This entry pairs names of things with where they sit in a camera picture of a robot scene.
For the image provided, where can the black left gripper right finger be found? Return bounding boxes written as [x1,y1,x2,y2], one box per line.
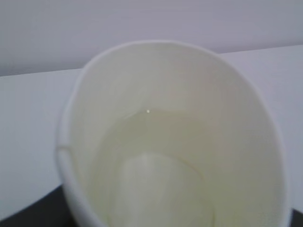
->
[290,209,303,227]

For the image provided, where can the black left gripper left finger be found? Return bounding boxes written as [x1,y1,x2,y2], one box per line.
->
[0,186,76,227]

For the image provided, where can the white paper cup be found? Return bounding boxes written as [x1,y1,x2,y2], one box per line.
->
[56,41,291,227]

